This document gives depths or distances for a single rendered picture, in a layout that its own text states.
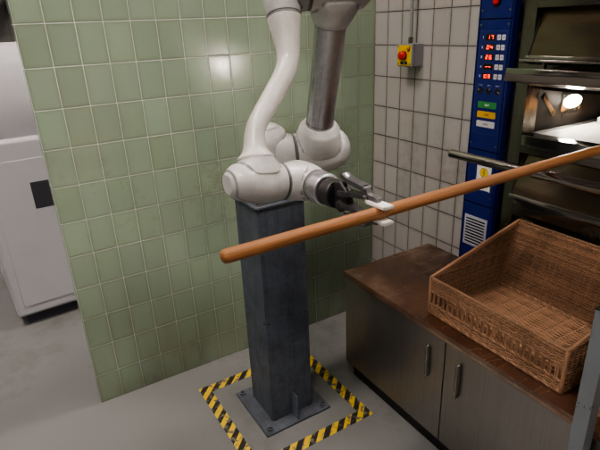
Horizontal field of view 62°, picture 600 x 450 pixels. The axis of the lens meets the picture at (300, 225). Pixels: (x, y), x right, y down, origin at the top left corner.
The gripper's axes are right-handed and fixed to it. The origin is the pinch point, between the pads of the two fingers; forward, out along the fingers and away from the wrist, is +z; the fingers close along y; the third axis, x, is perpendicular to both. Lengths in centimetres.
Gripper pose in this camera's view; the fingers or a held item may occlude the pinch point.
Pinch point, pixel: (379, 212)
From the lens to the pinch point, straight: 117.7
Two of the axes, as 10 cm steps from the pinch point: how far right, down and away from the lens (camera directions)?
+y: 0.4, 9.3, 3.7
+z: 5.3, 3.0, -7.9
